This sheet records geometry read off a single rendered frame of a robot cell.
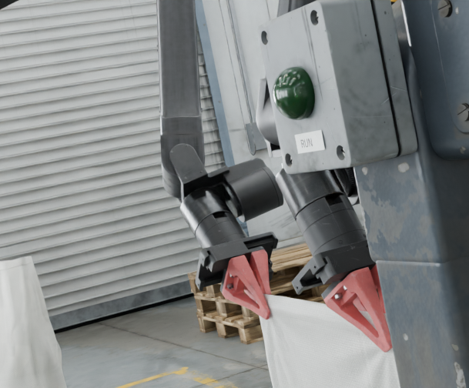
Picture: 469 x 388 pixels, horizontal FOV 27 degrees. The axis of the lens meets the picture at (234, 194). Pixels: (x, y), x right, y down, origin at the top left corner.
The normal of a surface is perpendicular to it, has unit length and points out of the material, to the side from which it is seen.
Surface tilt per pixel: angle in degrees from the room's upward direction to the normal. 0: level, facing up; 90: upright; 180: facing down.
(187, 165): 62
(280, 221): 90
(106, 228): 93
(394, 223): 90
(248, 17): 90
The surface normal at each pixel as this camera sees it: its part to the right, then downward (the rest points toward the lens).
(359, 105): 0.43, -0.04
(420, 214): -0.88, 0.20
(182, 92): 0.08, -0.48
